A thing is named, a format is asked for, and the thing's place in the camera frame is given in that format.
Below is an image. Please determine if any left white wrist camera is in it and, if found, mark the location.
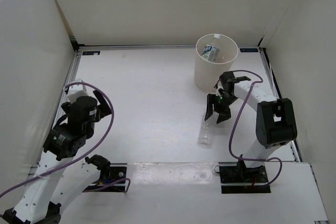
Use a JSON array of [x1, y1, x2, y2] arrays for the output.
[[63, 79, 89, 103]]

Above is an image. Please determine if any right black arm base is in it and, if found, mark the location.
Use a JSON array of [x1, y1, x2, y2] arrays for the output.
[[219, 165, 271, 194]]

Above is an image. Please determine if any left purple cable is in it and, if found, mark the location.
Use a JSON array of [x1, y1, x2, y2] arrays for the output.
[[0, 82, 131, 198]]

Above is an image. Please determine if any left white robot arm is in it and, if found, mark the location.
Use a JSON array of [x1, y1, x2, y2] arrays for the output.
[[1, 89, 114, 223]]

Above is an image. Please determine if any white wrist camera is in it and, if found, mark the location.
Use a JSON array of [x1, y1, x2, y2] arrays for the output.
[[63, 79, 89, 103], [214, 83, 224, 98]]

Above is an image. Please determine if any clear bottle green white label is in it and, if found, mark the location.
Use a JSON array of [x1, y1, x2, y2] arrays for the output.
[[201, 34, 221, 63]]

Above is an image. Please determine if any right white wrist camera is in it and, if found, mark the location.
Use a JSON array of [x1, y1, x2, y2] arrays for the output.
[[214, 83, 224, 98]]

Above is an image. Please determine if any black xdof label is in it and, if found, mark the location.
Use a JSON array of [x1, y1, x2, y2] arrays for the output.
[[239, 48, 259, 53], [82, 51, 100, 56]]

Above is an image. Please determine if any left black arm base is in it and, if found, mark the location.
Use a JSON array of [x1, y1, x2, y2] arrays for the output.
[[84, 164, 127, 193]]

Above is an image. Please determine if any black XDOF label left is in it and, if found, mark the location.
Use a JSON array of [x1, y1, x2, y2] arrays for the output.
[[82, 51, 100, 56]]

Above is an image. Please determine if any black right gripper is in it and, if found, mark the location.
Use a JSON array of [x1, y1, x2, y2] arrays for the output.
[[204, 93, 238, 124]]

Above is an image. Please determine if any aluminium table frame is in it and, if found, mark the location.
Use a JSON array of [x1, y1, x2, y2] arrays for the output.
[[13, 35, 330, 224]]

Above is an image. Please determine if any clear unlabeled plastic bottle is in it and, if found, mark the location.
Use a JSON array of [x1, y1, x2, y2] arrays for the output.
[[197, 120, 214, 148]]

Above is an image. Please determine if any white round bin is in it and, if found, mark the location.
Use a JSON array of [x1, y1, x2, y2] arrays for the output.
[[194, 34, 239, 92]]

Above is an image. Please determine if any black XDOF label right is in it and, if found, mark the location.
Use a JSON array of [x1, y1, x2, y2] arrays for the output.
[[239, 48, 259, 53]]

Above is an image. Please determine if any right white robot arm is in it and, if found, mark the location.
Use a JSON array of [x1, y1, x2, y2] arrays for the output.
[[204, 71, 298, 186]]

